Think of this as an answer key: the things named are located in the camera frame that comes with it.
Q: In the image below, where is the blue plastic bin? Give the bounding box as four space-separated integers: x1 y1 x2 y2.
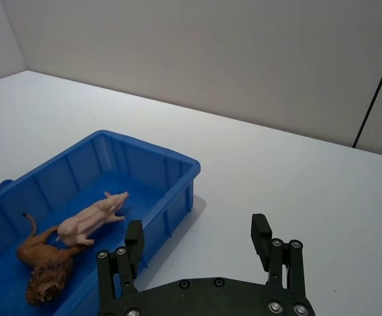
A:
0 130 202 316

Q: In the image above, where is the pink toy pig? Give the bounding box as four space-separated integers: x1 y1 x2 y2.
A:
55 190 130 248

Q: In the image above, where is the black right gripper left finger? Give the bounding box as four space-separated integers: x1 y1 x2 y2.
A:
96 219 145 309

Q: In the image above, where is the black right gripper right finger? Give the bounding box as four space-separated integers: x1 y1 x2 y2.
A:
250 213 308 296

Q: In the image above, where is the brown toy lion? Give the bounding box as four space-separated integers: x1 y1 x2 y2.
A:
16 212 84 305

